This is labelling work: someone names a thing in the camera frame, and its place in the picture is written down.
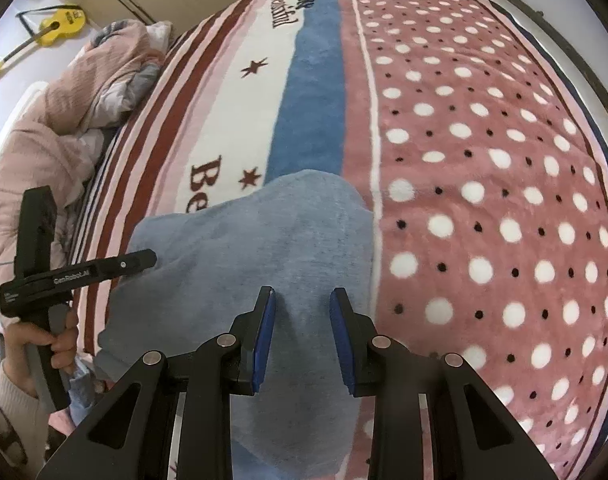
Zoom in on light blue fleece pants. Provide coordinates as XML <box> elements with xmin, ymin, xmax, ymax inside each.
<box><xmin>95</xmin><ymin>170</ymin><xmax>373</xmax><ymax>479</ymax></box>

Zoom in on sweater sleeve forearm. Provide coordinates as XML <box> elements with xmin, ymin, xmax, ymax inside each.
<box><xmin>0</xmin><ymin>359</ymin><xmax>49</xmax><ymax>479</ymax></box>

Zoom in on person left hand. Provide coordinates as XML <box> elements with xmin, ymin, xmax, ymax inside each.
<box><xmin>2</xmin><ymin>309</ymin><xmax>81</xmax><ymax>396</ymax></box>

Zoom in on pink ribbed duvet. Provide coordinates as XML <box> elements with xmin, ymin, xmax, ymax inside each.
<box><xmin>0</xmin><ymin>20</ymin><xmax>174</xmax><ymax>284</ymax></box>

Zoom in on white headboard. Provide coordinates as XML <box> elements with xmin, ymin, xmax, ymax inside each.
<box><xmin>0</xmin><ymin>81</ymin><xmax>48</xmax><ymax>153</ymax></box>

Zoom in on striped polka dot bed blanket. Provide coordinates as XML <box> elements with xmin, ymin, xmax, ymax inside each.
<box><xmin>71</xmin><ymin>0</ymin><xmax>608</xmax><ymax>479</ymax></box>

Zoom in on yellow toy guitar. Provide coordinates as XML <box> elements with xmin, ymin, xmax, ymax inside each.
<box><xmin>0</xmin><ymin>3</ymin><xmax>87</xmax><ymax>72</ymax></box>

